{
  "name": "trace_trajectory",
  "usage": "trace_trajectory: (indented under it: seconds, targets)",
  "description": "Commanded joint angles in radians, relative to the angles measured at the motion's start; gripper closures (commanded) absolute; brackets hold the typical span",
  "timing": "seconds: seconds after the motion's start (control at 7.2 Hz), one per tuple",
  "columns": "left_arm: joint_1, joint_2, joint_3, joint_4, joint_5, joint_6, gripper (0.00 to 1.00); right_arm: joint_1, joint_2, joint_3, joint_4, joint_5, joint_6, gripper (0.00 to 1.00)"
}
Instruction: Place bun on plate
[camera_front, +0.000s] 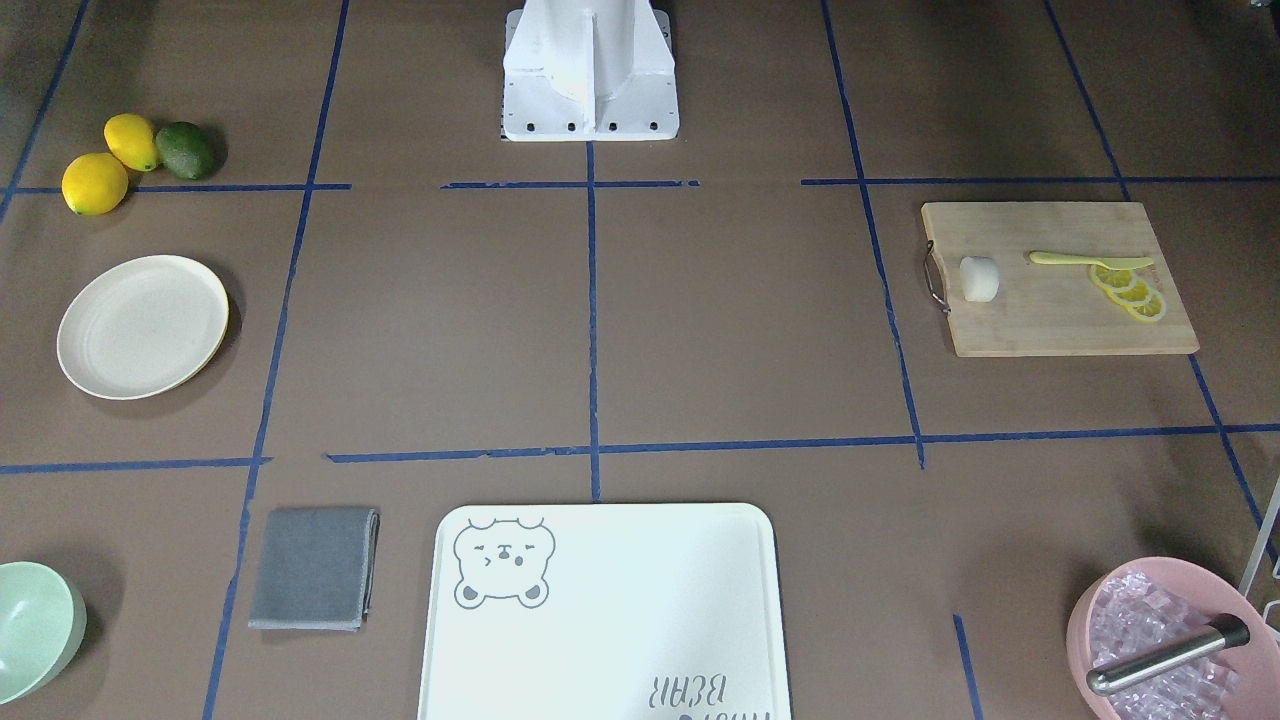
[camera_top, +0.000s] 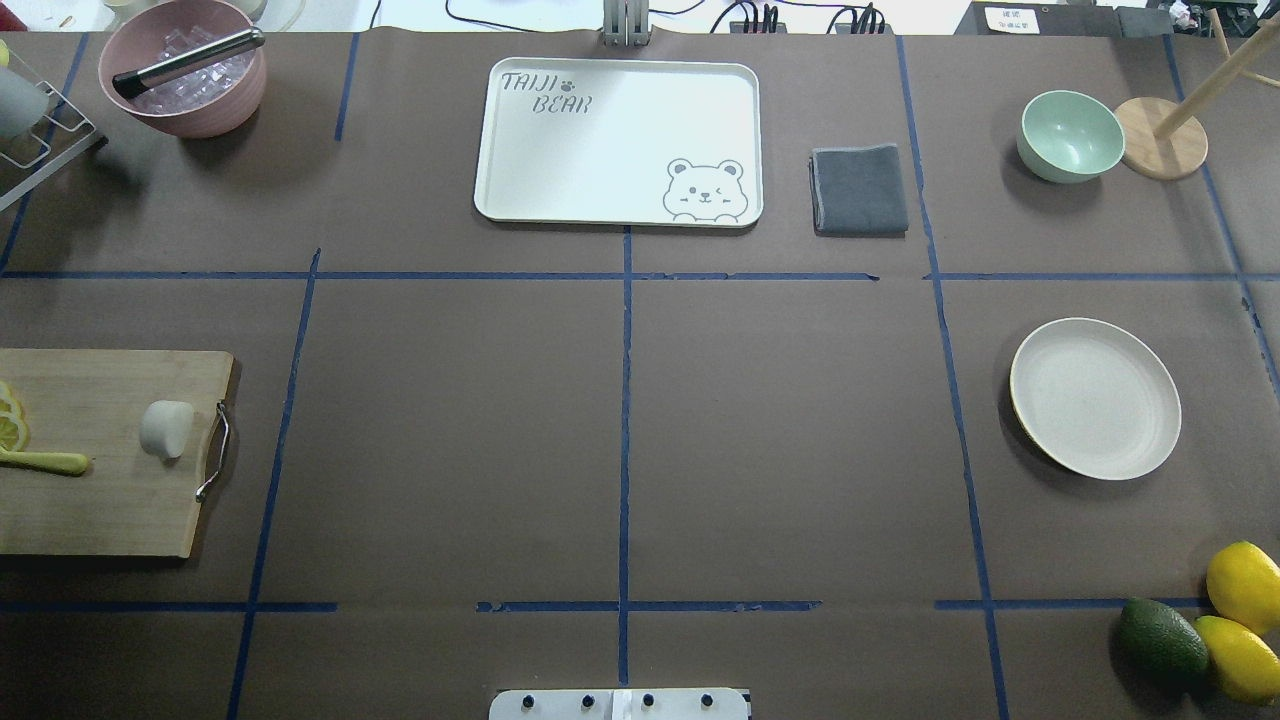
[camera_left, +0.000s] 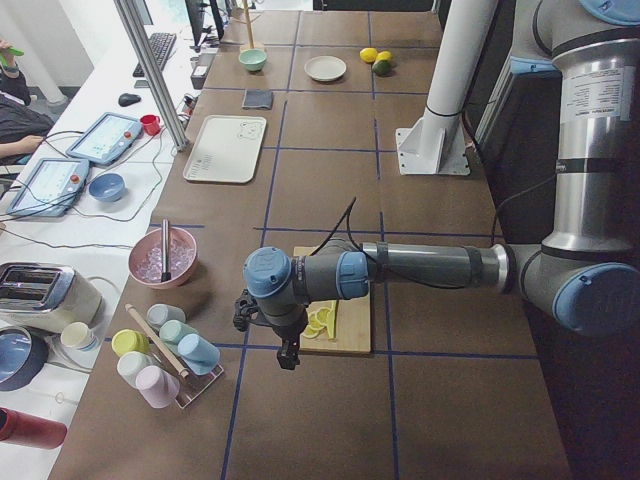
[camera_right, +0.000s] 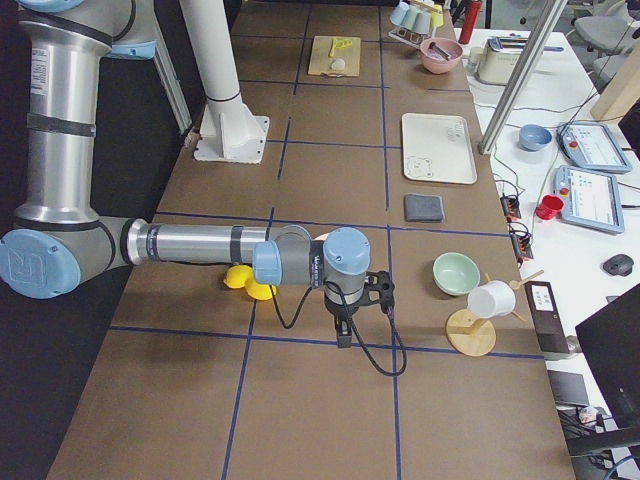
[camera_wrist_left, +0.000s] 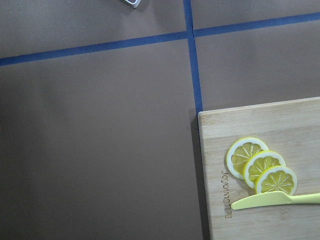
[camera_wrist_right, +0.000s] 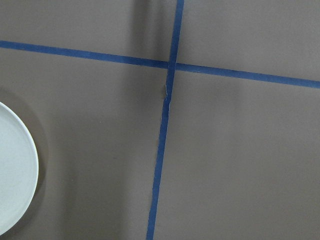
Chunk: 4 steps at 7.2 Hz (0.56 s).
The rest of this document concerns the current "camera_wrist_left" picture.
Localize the clear acrylic cup rack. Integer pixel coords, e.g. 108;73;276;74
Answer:
122;0;141;9

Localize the bamboo cutting board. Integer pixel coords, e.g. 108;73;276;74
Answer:
198;97;320;240

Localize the lemon slice near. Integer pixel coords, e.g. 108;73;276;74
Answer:
255;165;298;196

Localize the yellow plastic knife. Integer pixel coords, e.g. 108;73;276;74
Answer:
231;191;320;210

